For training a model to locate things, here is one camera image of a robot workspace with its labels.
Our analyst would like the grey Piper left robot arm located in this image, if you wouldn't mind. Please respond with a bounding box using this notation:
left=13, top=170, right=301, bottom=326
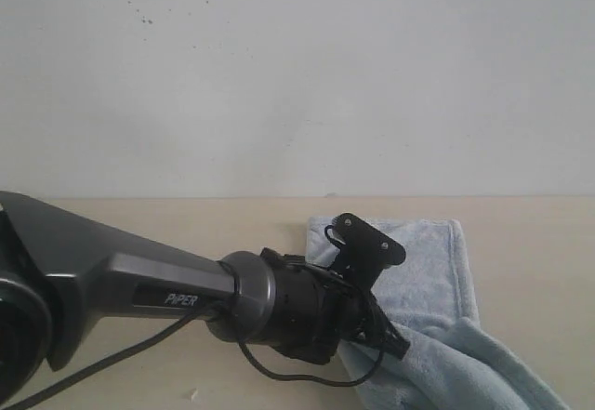
left=1, top=192, right=406, bottom=370

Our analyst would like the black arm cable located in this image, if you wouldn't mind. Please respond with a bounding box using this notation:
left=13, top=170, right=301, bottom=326
left=0, top=300, right=387, bottom=410

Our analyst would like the light blue fleece towel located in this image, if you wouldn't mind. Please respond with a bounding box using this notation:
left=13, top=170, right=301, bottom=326
left=304, top=215, right=571, bottom=410

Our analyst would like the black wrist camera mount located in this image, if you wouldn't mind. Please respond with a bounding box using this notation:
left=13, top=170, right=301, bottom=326
left=324, top=213, right=406, bottom=290

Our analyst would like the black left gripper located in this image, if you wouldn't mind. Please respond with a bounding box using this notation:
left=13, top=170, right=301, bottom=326
left=259, top=248, right=410, bottom=364

